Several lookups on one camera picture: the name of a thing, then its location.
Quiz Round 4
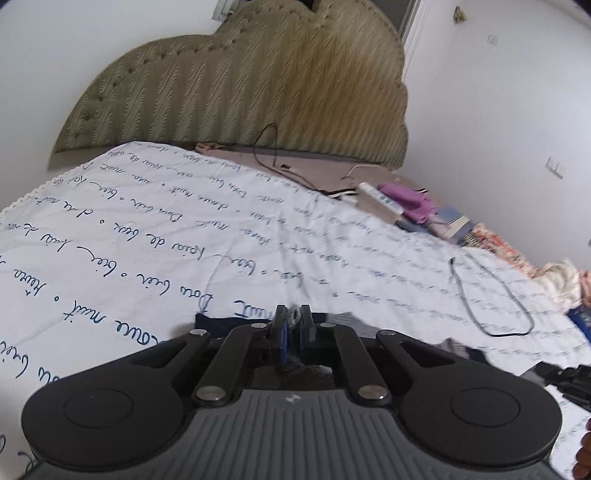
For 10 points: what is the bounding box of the black cable loop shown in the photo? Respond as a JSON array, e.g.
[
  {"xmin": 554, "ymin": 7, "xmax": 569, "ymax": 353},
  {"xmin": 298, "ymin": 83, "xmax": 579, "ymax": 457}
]
[{"xmin": 449, "ymin": 253, "xmax": 536, "ymax": 337}]

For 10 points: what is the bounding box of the cream crumpled cloth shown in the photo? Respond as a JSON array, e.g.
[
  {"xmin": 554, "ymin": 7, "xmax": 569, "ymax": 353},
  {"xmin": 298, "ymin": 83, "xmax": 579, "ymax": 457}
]
[{"xmin": 533, "ymin": 257, "xmax": 583, "ymax": 311}]

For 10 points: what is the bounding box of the white power strip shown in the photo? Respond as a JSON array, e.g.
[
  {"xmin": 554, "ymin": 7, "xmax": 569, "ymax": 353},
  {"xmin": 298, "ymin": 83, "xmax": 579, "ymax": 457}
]
[{"xmin": 357, "ymin": 182, "xmax": 403, "ymax": 223}]

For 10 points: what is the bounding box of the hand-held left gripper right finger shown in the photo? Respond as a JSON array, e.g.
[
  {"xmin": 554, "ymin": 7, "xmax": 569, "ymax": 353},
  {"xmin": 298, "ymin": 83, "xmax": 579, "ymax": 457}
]
[{"xmin": 299, "ymin": 305, "xmax": 458, "ymax": 406}]

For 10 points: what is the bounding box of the thin black cable at headboard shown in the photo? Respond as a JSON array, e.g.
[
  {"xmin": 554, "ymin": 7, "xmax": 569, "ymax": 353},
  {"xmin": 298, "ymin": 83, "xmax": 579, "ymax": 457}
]
[{"xmin": 253, "ymin": 123, "xmax": 326, "ymax": 191}]

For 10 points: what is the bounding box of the beige mattress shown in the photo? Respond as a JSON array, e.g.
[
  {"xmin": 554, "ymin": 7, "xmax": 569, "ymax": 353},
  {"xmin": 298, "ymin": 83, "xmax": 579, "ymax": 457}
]
[{"xmin": 194, "ymin": 141, "xmax": 419, "ymax": 217}]

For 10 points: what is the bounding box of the person's right hand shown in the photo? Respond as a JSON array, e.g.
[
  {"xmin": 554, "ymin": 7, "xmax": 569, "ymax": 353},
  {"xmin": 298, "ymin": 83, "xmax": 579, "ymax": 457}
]
[{"xmin": 573, "ymin": 418, "xmax": 591, "ymax": 480}]

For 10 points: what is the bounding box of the blue and white book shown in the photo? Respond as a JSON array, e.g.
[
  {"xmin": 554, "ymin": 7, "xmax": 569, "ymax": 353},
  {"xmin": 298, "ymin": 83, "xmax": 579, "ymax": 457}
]
[{"xmin": 434, "ymin": 207, "xmax": 474, "ymax": 243}]

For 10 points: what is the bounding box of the white door frame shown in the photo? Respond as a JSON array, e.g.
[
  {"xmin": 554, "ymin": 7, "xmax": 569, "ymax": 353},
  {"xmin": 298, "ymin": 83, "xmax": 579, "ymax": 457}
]
[{"xmin": 400, "ymin": 0, "xmax": 432, "ymax": 54}]

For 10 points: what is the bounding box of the olive upholstered headboard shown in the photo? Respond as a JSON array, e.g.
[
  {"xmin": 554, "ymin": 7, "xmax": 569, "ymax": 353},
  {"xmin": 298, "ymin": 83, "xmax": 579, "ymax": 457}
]
[{"xmin": 51, "ymin": 0, "xmax": 410, "ymax": 171}]

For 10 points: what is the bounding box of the blue cloth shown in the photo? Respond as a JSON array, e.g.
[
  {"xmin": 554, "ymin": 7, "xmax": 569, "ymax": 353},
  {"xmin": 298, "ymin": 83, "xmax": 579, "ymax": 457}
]
[{"xmin": 567, "ymin": 305, "xmax": 591, "ymax": 344}]

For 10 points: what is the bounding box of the floral orange cloth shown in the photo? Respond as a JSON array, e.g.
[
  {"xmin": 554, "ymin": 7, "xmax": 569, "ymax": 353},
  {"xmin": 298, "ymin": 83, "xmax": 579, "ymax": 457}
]
[{"xmin": 461, "ymin": 222, "xmax": 543, "ymax": 278}]

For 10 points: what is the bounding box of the grey sweater with navy sleeves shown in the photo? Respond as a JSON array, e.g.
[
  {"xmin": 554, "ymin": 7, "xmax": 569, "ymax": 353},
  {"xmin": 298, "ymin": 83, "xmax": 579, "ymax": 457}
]
[{"xmin": 193, "ymin": 304, "xmax": 541, "ymax": 386}]

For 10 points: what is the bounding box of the white bed sheet with script print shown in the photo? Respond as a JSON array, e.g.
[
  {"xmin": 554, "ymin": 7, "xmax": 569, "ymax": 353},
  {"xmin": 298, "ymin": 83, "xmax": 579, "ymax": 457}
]
[{"xmin": 0, "ymin": 141, "xmax": 591, "ymax": 480}]

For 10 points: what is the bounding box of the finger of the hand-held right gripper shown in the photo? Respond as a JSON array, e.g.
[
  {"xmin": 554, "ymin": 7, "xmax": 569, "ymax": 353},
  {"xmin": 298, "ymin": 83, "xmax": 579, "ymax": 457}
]
[{"xmin": 533, "ymin": 362, "xmax": 578, "ymax": 385}]

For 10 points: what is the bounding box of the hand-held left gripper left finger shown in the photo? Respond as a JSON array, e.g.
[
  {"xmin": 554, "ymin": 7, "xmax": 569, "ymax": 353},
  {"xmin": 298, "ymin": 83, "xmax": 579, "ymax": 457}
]
[{"xmin": 139, "ymin": 305, "xmax": 289, "ymax": 407}]

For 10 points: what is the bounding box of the purple cloth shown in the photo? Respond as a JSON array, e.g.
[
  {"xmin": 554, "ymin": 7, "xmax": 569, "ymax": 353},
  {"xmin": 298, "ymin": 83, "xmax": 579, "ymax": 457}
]
[{"xmin": 378, "ymin": 181, "xmax": 438, "ymax": 223}]

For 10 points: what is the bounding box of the pink crumpled cloth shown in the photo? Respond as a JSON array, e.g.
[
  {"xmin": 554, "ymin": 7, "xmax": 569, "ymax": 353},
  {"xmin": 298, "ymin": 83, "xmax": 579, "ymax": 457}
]
[{"xmin": 576, "ymin": 268, "xmax": 591, "ymax": 306}]

